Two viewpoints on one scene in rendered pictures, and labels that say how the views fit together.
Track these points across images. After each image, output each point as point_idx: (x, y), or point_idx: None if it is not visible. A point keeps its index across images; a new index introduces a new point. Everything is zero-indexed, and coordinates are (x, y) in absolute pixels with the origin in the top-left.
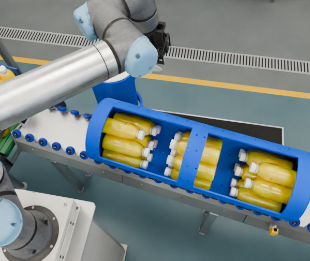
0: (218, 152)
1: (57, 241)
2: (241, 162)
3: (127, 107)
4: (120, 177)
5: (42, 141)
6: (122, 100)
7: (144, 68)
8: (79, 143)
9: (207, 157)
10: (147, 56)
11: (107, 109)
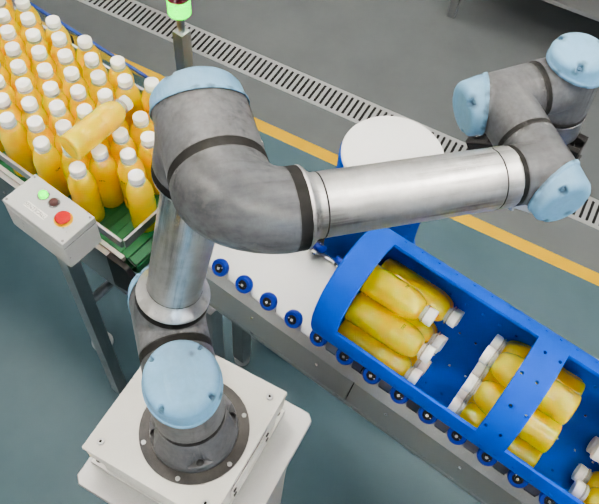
0: (577, 400)
1: (242, 458)
2: None
3: (420, 256)
4: (348, 386)
5: (221, 265)
6: None
7: (559, 211)
8: (286, 293)
9: (552, 403)
10: (576, 195)
11: (383, 246)
